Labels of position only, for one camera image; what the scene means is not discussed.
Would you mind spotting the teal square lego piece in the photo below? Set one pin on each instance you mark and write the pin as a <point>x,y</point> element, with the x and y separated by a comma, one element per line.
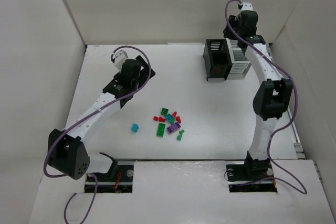
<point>170,118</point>

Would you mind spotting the small cyan lego block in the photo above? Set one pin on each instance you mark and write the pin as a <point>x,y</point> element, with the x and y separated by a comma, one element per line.
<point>134,128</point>

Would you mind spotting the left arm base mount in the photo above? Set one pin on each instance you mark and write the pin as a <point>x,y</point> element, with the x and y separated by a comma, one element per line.
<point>118,180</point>

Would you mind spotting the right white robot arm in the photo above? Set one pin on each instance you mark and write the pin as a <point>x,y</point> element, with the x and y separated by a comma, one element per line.
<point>270,101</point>

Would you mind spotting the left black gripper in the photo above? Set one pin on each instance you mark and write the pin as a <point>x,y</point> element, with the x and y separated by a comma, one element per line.
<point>146,67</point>

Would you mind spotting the purple lego plate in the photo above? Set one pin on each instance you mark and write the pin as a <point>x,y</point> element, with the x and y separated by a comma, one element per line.
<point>173,128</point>

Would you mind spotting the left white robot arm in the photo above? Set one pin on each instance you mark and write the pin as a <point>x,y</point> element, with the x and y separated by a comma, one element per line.
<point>67,148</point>

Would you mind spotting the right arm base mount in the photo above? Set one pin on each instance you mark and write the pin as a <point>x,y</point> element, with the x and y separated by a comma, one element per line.
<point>242,180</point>

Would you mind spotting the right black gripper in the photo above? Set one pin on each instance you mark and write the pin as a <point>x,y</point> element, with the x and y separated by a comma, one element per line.
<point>229,28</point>

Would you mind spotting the square green lego piece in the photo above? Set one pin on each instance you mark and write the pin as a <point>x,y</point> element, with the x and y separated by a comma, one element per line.
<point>164,111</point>

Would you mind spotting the small green lego piece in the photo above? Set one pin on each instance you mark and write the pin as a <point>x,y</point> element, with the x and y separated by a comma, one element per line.
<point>180,135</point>

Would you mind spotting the long green lego plate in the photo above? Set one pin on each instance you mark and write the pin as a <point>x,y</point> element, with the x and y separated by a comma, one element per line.
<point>160,130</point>

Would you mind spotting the red lego slope right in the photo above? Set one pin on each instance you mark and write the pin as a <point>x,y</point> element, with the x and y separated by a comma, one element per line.
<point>178,119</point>

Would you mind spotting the black slatted container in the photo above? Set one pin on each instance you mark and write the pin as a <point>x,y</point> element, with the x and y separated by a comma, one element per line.
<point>216,52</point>

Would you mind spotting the white slatted container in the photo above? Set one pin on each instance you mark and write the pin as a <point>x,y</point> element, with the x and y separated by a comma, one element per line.
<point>240,64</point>

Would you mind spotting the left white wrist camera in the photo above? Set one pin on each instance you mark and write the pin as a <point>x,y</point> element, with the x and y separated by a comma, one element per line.
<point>119,58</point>

